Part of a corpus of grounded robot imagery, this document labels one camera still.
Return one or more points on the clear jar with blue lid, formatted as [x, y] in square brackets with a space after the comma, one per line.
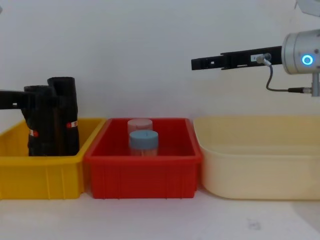
[143, 141]

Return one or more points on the red plastic bin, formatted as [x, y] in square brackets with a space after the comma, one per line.
[140, 177]

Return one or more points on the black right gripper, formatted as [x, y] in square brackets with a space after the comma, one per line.
[245, 60]

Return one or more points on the black roll with red label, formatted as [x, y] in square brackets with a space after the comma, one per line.
[41, 130]
[67, 112]

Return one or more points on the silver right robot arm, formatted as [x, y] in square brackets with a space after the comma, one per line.
[296, 53]

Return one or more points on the clear jar with pink lid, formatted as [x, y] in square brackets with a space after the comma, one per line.
[140, 124]

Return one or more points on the cream plastic tub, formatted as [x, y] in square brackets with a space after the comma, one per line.
[260, 175]

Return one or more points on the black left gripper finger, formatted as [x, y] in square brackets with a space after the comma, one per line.
[10, 98]

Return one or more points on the yellow plastic bin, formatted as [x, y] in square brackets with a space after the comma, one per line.
[42, 177]

